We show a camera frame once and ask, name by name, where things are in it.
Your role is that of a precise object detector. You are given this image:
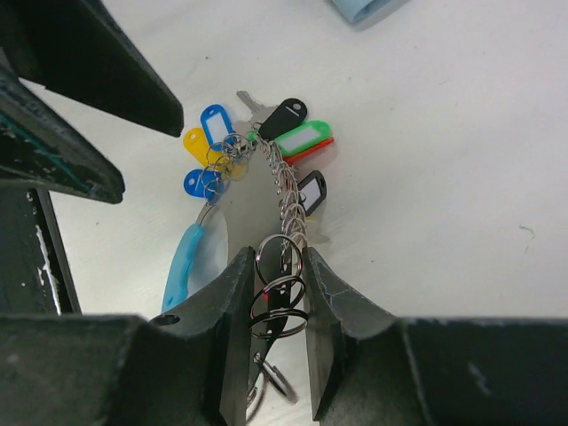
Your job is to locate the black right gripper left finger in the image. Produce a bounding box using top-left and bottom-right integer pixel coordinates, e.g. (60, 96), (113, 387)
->
(1, 248), (255, 425)

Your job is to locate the green key tag on organizer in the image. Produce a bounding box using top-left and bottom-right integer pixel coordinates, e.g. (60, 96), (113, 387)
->
(274, 120), (333, 157)

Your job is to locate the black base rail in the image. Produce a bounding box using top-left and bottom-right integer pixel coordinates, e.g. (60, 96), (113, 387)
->
(1, 187), (81, 315)

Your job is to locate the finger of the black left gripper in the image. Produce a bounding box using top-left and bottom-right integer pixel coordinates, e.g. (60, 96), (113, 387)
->
(1, 52), (125, 204)
(1, 1), (184, 137)

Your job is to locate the yellow key tag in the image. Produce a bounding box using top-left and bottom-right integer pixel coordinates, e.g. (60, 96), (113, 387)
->
(183, 128), (247, 180)

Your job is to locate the blue key tag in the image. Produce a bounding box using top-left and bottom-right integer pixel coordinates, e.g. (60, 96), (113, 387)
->
(200, 104), (233, 146)

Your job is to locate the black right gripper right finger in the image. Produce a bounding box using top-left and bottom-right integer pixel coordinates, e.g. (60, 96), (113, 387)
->
(304, 248), (567, 425)

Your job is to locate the black key tag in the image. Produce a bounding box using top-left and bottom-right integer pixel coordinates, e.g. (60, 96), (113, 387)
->
(258, 98), (308, 140)

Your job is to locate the light blue folded cloth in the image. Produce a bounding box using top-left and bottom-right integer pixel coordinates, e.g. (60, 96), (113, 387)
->
(330, 0), (409, 25)

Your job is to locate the metal key organizer blue handle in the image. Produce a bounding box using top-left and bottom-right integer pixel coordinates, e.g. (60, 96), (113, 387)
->
(160, 136), (307, 425)

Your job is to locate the red key tag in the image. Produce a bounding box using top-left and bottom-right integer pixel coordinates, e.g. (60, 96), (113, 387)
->
(284, 137), (335, 166)

